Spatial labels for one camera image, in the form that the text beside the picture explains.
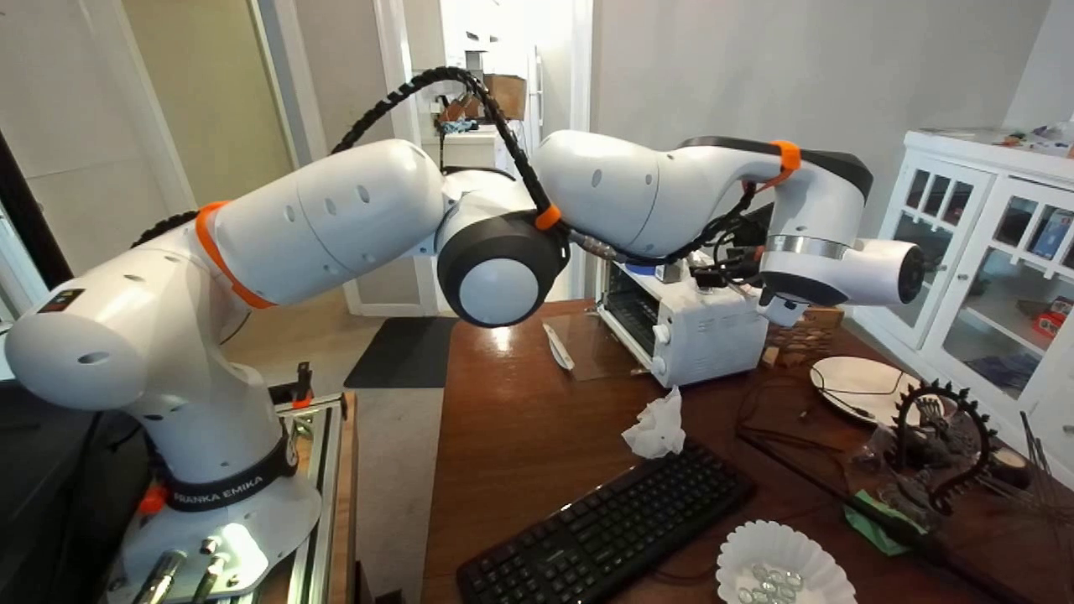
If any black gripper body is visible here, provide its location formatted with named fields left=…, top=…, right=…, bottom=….
left=683, top=246, right=774, bottom=292

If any white toaster oven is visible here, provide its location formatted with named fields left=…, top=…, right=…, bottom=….
left=598, top=258, right=774, bottom=393

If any white plate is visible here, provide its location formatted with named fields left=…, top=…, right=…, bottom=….
left=805, top=353, right=927, bottom=431

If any crumpled white tissue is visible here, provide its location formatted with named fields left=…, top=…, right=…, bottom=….
left=620, top=384, right=690, bottom=464

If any black gear-shaped ornament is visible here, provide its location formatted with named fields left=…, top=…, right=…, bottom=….
left=885, top=379, right=1001, bottom=509

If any white glass-door cabinet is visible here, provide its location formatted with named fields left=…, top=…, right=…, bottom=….
left=852, top=127, right=1074, bottom=491

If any white kitchen counter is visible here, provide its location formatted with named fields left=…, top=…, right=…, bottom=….
left=432, top=69, right=530, bottom=173

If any black computer keyboard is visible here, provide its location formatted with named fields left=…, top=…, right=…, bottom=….
left=453, top=447, right=756, bottom=604

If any green flat item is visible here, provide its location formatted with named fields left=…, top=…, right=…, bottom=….
left=842, top=472, right=941, bottom=560

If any white fluted coffee filter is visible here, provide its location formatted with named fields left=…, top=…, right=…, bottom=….
left=715, top=515, right=860, bottom=604

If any small round brown item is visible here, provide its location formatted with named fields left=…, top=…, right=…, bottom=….
left=986, top=447, right=1036, bottom=486

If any black floor mat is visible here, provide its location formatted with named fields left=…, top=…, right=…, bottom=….
left=341, top=314, right=456, bottom=393

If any black orange clamp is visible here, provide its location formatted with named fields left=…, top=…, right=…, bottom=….
left=290, top=358, right=319, bottom=411

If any glass oven door white handle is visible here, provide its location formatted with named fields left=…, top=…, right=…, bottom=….
left=541, top=314, right=658, bottom=384

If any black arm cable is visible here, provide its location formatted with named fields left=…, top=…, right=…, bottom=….
left=329, top=63, right=564, bottom=232

